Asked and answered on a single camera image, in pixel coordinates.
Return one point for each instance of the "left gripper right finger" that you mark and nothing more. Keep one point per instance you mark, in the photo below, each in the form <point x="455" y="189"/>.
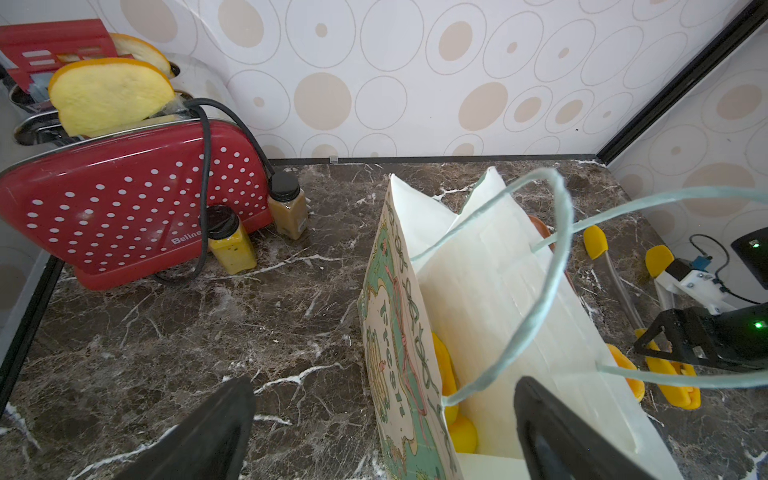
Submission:
<point x="558" y="444"/>

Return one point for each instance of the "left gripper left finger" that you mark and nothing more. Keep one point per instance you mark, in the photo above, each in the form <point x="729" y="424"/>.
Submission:
<point x="211" y="443"/>

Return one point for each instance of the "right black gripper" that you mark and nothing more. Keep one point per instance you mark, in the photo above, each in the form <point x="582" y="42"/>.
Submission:
<point x="735" y="340"/>

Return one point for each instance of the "round bread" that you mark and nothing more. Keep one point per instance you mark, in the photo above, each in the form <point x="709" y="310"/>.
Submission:
<point x="636" y="386"/>

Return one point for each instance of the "paper bag green white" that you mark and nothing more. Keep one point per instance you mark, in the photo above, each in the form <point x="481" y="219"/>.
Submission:
<point x="494" y="291"/>

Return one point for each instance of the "yellow sauce bottle black cap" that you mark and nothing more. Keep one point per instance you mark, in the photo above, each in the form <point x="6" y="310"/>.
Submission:
<point x="228" y="240"/>

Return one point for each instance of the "brown cutting board tray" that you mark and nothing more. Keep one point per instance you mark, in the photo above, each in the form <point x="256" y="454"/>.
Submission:
<point x="545" y="232"/>

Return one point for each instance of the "brown sauce bottle black cap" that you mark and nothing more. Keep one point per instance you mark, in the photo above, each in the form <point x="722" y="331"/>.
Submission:
<point x="287" y="204"/>

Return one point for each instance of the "toast slice in toaster front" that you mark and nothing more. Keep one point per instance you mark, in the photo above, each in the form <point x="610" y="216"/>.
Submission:
<point x="96" y="95"/>

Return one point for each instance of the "toast slice in toaster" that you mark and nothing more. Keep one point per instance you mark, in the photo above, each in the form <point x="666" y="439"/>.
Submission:
<point x="96" y="95"/>
<point x="129" y="46"/>

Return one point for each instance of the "toast slice in toaster back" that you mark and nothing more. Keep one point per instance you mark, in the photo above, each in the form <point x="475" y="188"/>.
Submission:
<point x="129" y="46"/>

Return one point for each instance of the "red box behind toaster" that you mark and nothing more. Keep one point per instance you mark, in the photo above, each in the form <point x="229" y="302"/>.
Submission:
<point x="29" y="49"/>

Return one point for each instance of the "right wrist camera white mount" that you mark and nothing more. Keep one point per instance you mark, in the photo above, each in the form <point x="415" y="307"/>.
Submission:
<point x="675" y="277"/>

